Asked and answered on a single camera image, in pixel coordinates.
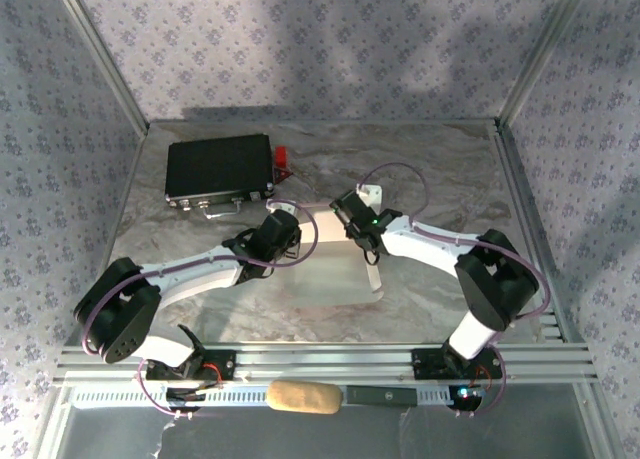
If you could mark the pink paper box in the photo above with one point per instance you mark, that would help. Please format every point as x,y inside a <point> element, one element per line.
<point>325,274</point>

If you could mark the red triangular piece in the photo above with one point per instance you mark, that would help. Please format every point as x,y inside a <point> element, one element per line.
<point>283,175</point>

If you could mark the red block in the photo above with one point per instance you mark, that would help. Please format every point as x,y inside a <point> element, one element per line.
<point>281,155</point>

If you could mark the black carrying case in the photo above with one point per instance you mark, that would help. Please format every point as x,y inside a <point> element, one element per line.
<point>220,164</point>

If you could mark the tan foam pad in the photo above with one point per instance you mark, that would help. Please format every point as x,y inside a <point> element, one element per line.
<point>305,396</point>

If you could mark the black flat bar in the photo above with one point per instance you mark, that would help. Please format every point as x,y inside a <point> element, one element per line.
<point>380,395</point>

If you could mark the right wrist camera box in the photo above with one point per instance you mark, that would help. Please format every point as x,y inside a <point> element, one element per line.
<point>372,194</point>

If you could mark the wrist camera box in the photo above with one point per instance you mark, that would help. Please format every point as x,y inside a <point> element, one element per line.
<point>372,194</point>
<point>290,208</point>

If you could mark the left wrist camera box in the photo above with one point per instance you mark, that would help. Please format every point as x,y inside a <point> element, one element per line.
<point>290,208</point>

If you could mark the wide aluminium base rail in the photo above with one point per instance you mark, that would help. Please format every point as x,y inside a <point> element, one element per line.
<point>325,364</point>

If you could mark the aluminium side rail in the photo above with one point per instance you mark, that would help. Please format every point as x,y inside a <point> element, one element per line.
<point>520,194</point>

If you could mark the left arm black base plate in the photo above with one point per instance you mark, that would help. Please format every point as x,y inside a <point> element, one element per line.
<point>220,366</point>

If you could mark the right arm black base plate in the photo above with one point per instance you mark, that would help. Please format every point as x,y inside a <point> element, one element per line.
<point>425,364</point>

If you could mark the aluminium frame post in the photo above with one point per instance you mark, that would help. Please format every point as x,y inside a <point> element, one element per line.
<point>100,54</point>
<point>545,54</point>

